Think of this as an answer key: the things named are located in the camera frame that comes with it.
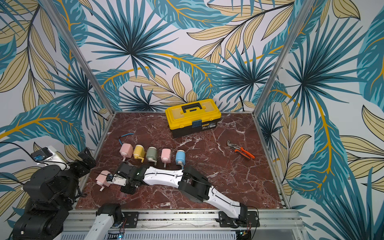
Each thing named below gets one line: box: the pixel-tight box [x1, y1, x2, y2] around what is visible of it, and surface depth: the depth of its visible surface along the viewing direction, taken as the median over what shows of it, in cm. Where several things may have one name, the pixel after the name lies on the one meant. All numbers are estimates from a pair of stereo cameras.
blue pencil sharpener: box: [175, 149, 186, 170], surface depth 90 cm
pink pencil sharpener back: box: [161, 148, 172, 168], surface depth 91 cm
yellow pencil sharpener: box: [133, 144, 146, 163], surface depth 92 cm
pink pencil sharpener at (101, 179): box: [95, 170, 111, 192], surface depth 80 cm
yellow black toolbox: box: [165, 99, 222, 138], surface depth 99 cm
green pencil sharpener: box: [146, 146, 158, 166], surface depth 91 cm
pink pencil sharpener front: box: [119, 143, 134, 162], surface depth 93 cm
